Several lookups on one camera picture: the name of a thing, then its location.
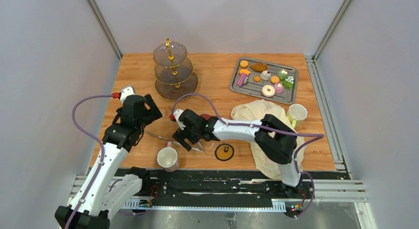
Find metal tongs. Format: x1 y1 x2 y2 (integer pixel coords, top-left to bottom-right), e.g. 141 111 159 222
145 104 205 153

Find metal baking tray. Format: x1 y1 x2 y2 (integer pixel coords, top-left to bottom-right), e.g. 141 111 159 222
229 57 298 105

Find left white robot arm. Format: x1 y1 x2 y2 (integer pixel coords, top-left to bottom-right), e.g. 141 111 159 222
54 92 163 229

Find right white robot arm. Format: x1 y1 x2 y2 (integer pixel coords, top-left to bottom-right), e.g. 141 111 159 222
170 109 302 198

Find red round coaster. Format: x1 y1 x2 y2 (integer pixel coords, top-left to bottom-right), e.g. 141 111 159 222
200 114 211 120

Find pink mug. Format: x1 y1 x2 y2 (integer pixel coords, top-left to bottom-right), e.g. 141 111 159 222
157 141 179 172

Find yellow smiley coaster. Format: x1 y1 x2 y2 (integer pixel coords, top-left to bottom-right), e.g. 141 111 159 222
214 143 235 161

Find three-tier glass cake stand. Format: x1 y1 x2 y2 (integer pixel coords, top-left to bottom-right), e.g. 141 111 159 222
153 38 199 100

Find cream cloth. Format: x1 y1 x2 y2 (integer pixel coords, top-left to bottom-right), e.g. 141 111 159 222
230 99 307 181

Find purple pink eclair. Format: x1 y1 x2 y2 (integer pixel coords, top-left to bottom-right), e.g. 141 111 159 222
236 73 249 87

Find orange pastry left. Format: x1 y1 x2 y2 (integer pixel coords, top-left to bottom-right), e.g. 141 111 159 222
239 68 251 76

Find small orange cookie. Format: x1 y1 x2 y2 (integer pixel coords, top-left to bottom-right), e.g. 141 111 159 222
253 76 261 83

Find orange macaron top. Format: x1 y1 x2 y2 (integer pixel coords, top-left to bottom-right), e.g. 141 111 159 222
239 60 249 68

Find orange macaron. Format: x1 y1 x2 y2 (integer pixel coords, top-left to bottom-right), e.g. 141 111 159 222
270 76 280 84
239 60 249 68

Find white cupcake with cherry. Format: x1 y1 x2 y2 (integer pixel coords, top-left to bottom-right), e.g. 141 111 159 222
260 70 271 81

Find brown croissant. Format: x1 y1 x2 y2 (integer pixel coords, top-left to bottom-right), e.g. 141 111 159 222
250 62 268 73

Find orange macaron middle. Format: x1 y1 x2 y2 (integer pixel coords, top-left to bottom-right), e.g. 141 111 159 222
270 76 280 84

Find green mug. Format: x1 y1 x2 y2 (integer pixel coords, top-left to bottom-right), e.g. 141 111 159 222
286 104 308 128

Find green cupcake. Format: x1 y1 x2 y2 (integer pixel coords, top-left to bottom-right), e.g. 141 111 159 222
277 69 288 81

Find green cake slice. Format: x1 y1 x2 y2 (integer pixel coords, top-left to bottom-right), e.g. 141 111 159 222
283 76 294 90

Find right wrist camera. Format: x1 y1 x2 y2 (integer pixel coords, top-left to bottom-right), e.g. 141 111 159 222
173 109 185 130

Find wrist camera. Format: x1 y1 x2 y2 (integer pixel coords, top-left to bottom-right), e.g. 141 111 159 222
119 85 136 103
173 109 185 130

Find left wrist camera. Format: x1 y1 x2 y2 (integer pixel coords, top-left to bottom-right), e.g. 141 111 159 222
119 85 136 103

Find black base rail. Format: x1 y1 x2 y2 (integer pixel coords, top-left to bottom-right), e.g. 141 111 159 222
135 169 315 208

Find white ring donut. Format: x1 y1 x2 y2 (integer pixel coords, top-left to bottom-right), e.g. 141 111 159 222
261 85 276 98

